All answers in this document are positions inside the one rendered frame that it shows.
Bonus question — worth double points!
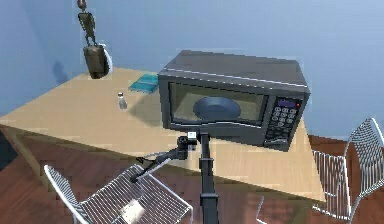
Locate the clear salt shaker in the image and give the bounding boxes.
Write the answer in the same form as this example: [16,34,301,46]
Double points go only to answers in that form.
[117,92,129,111]

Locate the dark grey microwave oven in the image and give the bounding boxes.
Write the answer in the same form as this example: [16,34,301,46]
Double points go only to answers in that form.
[157,49,311,153]

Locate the pale square object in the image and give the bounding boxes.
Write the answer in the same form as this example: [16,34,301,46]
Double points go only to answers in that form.
[119,198,146,224]

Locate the white wire chair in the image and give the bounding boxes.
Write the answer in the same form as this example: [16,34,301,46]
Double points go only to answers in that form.
[311,117,384,224]
[43,163,195,224]
[255,195,268,224]

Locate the brown hanging lamp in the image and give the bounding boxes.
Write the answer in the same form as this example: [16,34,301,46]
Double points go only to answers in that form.
[76,0,114,80]

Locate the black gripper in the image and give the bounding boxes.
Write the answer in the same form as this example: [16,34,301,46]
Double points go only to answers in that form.
[129,134,190,184]

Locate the blue plate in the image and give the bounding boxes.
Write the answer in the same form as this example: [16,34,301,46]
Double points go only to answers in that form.
[192,96,242,122]

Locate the light wooden table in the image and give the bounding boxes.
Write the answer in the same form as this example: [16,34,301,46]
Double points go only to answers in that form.
[0,66,327,203]

